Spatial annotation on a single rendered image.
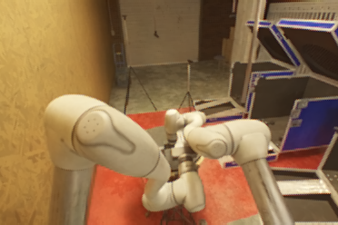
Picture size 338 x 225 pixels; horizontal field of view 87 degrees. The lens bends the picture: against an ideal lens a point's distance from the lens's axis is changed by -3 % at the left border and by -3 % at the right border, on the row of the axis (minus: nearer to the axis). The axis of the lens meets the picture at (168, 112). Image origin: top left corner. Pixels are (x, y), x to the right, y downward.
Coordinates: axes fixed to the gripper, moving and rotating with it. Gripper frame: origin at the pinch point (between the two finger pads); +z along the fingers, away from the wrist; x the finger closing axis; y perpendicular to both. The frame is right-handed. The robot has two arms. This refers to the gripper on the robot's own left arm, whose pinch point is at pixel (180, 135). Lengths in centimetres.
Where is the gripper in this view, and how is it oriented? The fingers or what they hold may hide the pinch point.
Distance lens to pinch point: 102.9
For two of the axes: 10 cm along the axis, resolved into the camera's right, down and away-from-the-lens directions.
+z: -1.5, -7.5, 6.4
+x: -9.9, 1.0, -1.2
